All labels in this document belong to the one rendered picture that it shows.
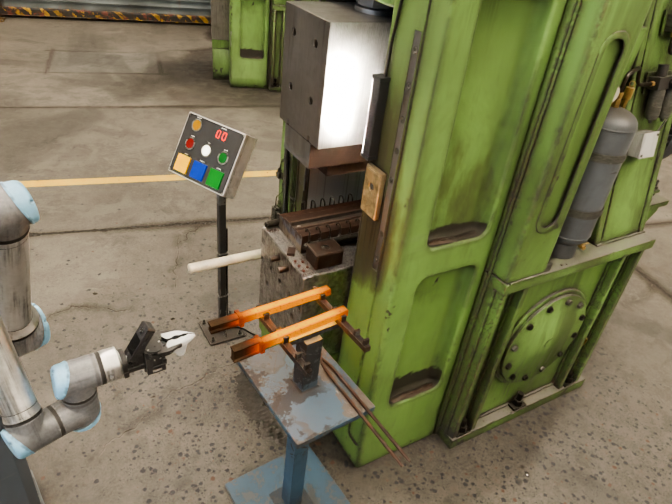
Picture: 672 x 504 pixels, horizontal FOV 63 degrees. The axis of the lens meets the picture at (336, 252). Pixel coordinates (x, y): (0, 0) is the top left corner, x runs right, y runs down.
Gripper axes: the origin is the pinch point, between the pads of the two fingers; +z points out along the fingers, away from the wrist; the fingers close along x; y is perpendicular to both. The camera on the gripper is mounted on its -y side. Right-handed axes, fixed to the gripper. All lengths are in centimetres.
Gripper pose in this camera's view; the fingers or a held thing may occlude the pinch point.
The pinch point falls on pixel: (190, 334)
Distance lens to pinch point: 165.4
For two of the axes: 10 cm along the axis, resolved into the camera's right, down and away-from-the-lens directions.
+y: -1.1, 8.3, 5.5
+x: 5.4, 5.2, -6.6
